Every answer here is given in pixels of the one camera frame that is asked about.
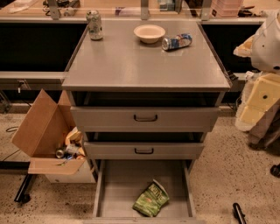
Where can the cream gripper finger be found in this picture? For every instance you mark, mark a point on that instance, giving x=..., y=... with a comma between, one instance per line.
x=258, y=97

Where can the green jalapeno chip bag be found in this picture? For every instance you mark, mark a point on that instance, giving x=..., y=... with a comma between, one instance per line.
x=151, y=200

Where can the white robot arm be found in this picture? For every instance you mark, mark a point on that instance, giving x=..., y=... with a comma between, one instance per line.
x=263, y=47

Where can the grey drawer cabinet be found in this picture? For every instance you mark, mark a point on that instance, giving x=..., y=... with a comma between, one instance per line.
x=120, y=71

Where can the grey top drawer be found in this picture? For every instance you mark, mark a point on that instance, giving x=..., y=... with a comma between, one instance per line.
x=128, y=119

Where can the grey open bottom drawer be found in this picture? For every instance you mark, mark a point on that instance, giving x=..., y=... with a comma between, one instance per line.
x=120, y=182

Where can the grey middle drawer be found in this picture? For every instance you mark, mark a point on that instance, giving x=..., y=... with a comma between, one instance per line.
x=143, y=150

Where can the brown hanging cloth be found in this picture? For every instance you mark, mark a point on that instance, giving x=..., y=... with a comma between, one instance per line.
x=267, y=129

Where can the blue lying soda can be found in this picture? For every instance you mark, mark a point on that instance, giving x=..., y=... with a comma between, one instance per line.
x=177, y=42

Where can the black object on floor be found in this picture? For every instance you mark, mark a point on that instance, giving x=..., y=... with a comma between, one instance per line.
x=238, y=214

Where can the cream bowl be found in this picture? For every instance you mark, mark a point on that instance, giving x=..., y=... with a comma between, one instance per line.
x=149, y=33

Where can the silver can in box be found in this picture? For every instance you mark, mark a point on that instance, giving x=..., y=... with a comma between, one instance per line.
x=60, y=153

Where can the brown cardboard box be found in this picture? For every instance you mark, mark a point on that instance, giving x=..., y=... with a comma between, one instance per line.
x=44, y=130

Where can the black stand leg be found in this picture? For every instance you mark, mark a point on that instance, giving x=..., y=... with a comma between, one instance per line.
x=19, y=168

